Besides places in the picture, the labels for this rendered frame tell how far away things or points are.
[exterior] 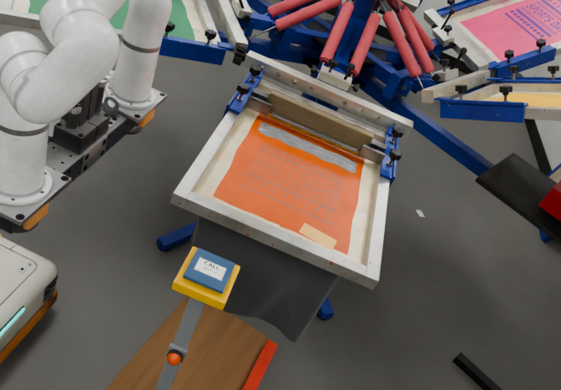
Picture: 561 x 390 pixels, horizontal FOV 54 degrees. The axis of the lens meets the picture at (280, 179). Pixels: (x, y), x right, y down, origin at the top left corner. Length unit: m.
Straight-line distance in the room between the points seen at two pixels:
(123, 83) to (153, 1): 0.23
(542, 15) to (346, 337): 1.92
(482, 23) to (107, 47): 2.52
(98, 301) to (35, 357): 0.33
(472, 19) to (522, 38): 0.31
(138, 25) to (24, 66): 0.46
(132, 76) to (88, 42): 0.52
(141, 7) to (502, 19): 2.27
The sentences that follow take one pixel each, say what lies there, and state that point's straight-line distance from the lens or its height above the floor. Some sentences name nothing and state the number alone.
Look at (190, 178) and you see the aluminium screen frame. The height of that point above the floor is 0.99.
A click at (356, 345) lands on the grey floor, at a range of 2.67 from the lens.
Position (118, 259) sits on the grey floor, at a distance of 2.58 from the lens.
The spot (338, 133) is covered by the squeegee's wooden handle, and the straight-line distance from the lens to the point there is 1.90.
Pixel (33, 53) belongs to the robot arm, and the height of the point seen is 1.45.
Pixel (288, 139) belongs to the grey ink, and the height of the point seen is 0.96.
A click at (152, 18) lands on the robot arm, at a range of 1.33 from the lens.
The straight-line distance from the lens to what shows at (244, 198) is 1.56.
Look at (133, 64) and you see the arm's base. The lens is 1.39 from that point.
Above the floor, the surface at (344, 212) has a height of 0.96.
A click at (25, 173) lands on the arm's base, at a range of 1.11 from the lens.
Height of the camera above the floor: 1.94
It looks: 36 degrees down
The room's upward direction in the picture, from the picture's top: 24 degrees clockwise
